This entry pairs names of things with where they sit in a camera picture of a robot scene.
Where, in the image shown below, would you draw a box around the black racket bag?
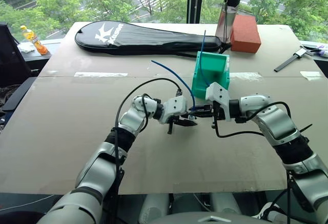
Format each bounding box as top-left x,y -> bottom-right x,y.
74,20 -> 223,56

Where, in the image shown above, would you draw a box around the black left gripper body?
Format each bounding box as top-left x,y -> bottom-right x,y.
166,115 -> 186,130

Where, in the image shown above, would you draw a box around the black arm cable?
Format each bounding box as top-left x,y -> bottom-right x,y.
213,101 -> 292,139
114,77 -> 183,224

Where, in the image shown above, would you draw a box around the blue cable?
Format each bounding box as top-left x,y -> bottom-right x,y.
150,59 -> 196,111
199,30 -> 211,87

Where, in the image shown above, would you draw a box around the green plastic bin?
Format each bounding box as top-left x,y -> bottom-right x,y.
191,51 -> 231,100

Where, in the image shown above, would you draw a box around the small items with purple bit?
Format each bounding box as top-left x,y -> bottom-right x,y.
301,43 -> 328,58

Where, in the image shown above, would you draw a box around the yellow orange drink bottle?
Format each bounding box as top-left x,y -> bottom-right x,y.
20,25 -> 50,56

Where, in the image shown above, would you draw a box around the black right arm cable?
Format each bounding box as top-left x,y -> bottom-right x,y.
213,101 -> 292,139

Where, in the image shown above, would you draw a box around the black side table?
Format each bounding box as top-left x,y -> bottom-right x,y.
18,38 -> 62,77

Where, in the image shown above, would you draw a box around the black and white hand tool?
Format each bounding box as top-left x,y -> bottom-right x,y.
273,45 -> 309,73

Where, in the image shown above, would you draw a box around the clear water bottle black cap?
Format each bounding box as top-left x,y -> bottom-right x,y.
215,0 -> 242,45

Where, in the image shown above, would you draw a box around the orange brick block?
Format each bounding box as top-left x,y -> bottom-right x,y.
230,14 -> 262,54

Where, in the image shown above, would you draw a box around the clear tape strip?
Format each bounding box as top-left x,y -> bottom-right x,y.
229,72 -> 263,79
74,72 -> 129,78
299,70 -> 323,82

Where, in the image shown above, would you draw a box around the grey robot torso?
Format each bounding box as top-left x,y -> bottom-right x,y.
138,192 -> 259,224

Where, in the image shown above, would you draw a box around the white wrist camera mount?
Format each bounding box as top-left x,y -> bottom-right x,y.
205,82 -> 232,121
161,95 -> 190,124

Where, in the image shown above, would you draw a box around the white crumpled tissue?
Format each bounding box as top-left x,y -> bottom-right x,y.
17,42 -> 36,54

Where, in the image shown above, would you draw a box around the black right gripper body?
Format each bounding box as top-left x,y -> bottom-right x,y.
211,100 -> 226,130

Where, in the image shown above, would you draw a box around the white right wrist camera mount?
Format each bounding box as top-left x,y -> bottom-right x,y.
205,82 -> 232,121

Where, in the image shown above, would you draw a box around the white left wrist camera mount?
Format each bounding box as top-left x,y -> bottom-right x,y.
161,95 -> 190,124

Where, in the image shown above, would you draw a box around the black chair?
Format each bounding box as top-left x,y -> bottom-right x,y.
0,22 -> 33,88

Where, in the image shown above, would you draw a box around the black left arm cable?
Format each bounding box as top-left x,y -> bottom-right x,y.
114,77 -> 183,224

